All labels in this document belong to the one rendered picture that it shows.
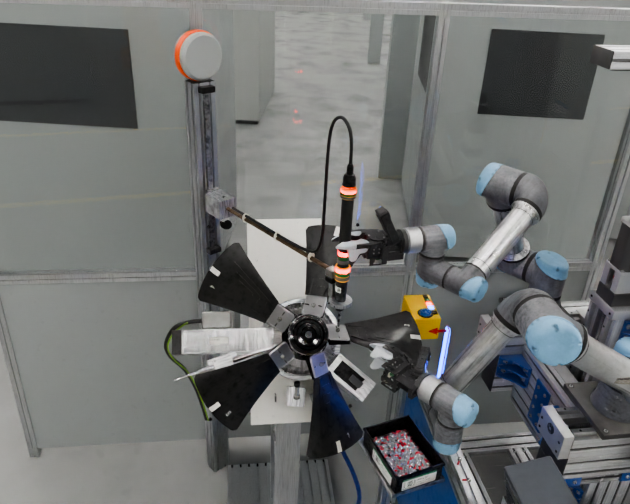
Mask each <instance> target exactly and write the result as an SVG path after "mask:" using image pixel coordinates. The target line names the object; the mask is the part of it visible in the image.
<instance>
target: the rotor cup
mask: <svg viewBox="0 0 630 504"><path fill-rule="evenodd" d="M291 322H292V323H290V324H289V326H288V327H287V329H286V330H285V331H284V333H283V332H282V334H281V340H282V341H284V340H285V341H286V343H287V344H288V346H289V347H290V349H291V350H292V352H293V354H294V355H295V357H294V358H295V359H298V360H303V361H305V359H306V358H308V357H311V356H313V355H314V354H315V355H316V354H318V353H321V352H323V351H324V350H325V348H326V346H327V343H328V339H329V331H328V327H327V325H326V323H325V322H324V321H323V320H322V319H321V318H320V317H318V316H316V315H313V314H304V315H302V313H301V314H297V315H296V316H295V317H294V319H293V320H292V321H291ZM307 331H311V332H312V337H311V338H307V337H306V336H305V333H306V332H307ZM291 347H292V348H293V349H292V348H291Z"/></svg>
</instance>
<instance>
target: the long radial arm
mask: <svg viewBox="0 0 630 504"><path fill-rule="evenodd" d="M273 329H275V328H274V327H257V328H227V329H198V330H182V354H183V355H207V354H229V353H232V352H236V353H249V352H252V351H255V350H258V349H261V348H263V349H264V348H267V347H270V346H273V345H274V344H272V343H273V342H274V341H273V339H272V338H273V335H272V334H274V331H273Z"/></svg>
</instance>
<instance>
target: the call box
mask: <svg viewBox="0 0 630 504"><path fill-rule="evenodd" d="M428 298H429V299H430V302H431V303H432V305H433V307H434V309H429V308H428V306H427V304H426V302H425V300H424V298H423V295H404V296H403V302H402V310H401V312H403V311H408V312H410V313H411V315H412V316H413V318H414V320H415V322H416V324H417V326H418V329H419V332H420V336H421V339H438V334H439V333H437V335H436V334H433V333H430V332H428V331H430V330H432V329H435V328H438V330H439V329H440V323H441V318H440V316H439V314H435V315H433V314H432V311H437V310H436V308H435V306H434V304H433V302H432V300H431V298H430V296H429V295H428ZM423 308H426V309H429V310H430V311H431V315H430V316H427V317H426V316H422V315H420V310H421V309H423Z"/></svg>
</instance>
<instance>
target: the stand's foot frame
mask: <svg viewBox="0 0 630 504"><path fill-rule="evenodd" d="M227 504H273V498H271V496H270V463H255V464H239V465H228V501H227ZM298 504H335V501H334V495H333V489H332V483H331V477H330V471H329V465H328V460H327V459H321V460H305V461H299V484H298Z"/></svg>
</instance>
